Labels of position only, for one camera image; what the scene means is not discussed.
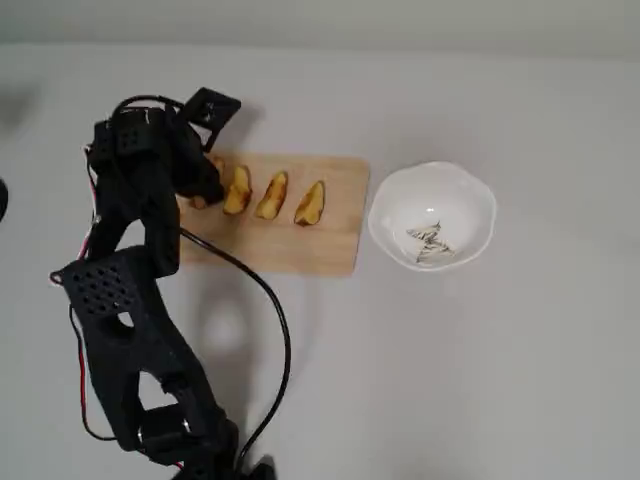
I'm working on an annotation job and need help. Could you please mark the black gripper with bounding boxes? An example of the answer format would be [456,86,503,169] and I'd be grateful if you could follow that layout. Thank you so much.
[93,105,225,205]

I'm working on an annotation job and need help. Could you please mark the apple slice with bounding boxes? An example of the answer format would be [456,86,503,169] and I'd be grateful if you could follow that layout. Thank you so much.
[222,165,254,217]
[254,170,290,221]
[192,155,226,210]
[293,180,327,227]

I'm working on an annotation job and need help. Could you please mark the wooden cutting board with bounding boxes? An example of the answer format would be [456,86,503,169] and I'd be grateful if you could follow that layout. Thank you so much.
[175,152,371,277]

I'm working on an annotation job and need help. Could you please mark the white ceramic bowl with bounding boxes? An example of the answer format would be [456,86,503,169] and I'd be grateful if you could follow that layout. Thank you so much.
[368,160,498,273]

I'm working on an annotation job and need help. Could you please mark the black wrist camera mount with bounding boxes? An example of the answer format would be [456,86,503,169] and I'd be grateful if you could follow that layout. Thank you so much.
[183,87,242,154]

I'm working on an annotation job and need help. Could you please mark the thick black cable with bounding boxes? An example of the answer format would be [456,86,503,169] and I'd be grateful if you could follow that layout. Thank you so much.
[178,227,293,459]

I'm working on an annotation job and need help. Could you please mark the red white servo wires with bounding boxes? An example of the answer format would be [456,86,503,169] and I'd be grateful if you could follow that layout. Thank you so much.
[47,143,122,442]

